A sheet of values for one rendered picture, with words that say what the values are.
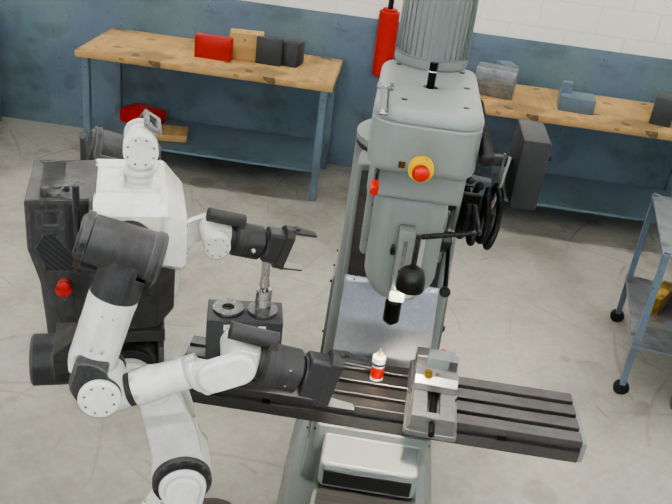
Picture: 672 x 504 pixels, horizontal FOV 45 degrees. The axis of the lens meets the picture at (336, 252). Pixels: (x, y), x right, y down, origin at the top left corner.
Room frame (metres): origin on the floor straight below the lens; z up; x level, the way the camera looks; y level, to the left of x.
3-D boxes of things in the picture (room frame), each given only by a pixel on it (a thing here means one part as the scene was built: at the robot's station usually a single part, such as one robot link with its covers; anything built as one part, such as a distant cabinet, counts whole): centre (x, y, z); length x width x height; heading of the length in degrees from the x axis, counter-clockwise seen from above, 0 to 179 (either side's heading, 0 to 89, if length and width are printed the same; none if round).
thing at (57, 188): (1.45, 0.46, 1.63); 0.34 x 0.30 x 0.36; 16
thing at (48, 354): (1.45, 0.49, 1.37); 0.28 x 0.13 x 0.18; 106
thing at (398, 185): (2.02, -0.18, 1.68); 0.34 x 0.24 x 0.10; 177
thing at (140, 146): (1.47, 0.40, 1.84); 0.10 x 0.07 x 0.09; 16
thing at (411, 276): (1.76, -0.19, 1.47); 0.07 x 0.07 x 0.06
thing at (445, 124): (1.99, -0.18, 1.81); 0.47 x 0.26 x 0.16; 177
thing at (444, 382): (1.91, -0.33, 1.06); 0.12 x 0.06 x 0.04; 85
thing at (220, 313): (2.00, 0.24, 1.07); 0.22 x 0.12 x 0.20; 99
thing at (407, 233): (1.87, -0.18, 1.45); 0.04 x 0.04 x 0.21; 87
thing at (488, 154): (2.00, -0.33, 1.79); 0.45 x 0.04 x 0.04; 177
